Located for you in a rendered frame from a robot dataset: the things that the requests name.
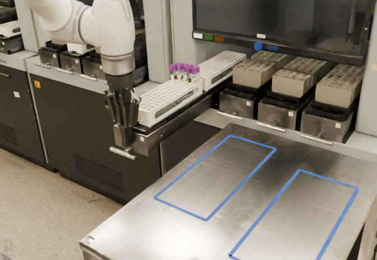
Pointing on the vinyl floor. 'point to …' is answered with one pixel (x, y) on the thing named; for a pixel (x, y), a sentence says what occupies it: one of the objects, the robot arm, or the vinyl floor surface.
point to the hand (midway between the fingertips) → (126, 135)
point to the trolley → (247, 205)
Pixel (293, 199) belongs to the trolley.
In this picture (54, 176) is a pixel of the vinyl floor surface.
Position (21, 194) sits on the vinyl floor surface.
